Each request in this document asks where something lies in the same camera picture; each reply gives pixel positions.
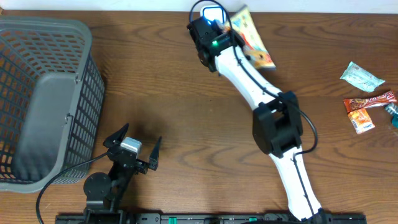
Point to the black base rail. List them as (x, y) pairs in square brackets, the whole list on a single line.
[(155, 218)]

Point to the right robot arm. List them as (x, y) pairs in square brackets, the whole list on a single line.
[(276, 116)]

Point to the light blue tissue pack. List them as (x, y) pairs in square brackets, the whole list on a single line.
[(360, 78)]

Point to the orange tissue box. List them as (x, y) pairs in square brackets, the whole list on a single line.
[(361, 120)]

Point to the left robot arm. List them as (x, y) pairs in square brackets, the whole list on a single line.
[(104, 192)]

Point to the grey plastic basket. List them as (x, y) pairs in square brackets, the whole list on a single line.
[(51, 99)]

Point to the white barcode scanner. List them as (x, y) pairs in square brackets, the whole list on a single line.
[(213, 12)]

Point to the red orange chocolate bar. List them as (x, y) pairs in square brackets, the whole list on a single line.
[(352, 104)]

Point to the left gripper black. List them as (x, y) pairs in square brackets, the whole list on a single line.
[(142, 167)]

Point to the yellow snack bag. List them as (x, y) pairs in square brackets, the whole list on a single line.
[(254, 49)]

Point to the teal mouthwash bottle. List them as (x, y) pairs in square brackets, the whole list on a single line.
[(392, 110)]

